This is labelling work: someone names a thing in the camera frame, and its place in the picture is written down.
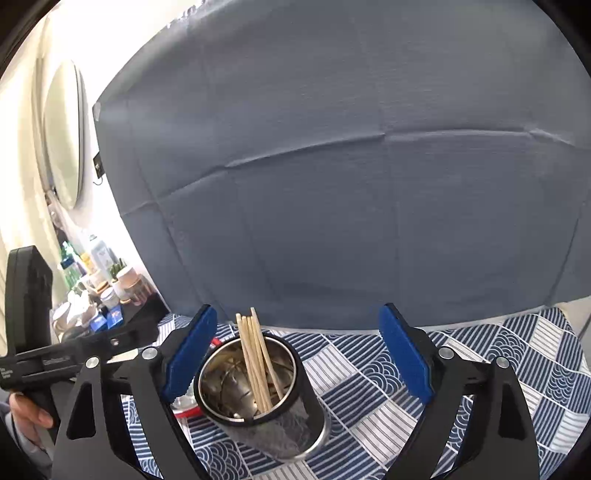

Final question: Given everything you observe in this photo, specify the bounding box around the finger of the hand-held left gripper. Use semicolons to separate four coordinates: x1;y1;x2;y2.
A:
99;319;160;365

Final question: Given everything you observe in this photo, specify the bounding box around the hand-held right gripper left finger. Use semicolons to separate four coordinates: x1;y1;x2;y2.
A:
51;304;219;480

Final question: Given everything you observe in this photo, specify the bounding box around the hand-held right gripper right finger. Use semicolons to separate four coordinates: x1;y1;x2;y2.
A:
378;302;541;480

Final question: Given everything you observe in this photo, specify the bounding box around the group of wooden chopsticks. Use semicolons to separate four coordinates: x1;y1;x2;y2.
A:
235;307;284;414

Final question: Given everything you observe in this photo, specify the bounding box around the black cylindrical utensil holder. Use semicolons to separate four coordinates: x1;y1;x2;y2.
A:
194;335;331;462

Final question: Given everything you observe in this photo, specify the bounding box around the person's left forearm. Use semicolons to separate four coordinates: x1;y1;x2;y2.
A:
0;411;54;480

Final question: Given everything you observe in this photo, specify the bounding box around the person's left hand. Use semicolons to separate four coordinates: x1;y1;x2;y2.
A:
9;396;55;432

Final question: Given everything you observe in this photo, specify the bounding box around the black side shelf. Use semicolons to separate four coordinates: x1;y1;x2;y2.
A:
55;300;169;352

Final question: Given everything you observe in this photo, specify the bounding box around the small plant in white pot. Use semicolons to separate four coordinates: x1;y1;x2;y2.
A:
108;258;129;296

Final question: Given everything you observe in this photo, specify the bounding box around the blue white patterned tablecloth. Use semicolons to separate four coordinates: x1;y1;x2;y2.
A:
122;307;591;480

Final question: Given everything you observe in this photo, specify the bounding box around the pale pump bottle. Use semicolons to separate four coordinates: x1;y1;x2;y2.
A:
90;234;114;274

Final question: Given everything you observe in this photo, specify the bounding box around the grey fabric backdrop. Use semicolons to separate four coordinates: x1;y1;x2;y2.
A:
92;0;591;330

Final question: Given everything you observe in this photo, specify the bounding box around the oval wall mirror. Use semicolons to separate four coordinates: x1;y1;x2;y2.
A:
42;59;89;210

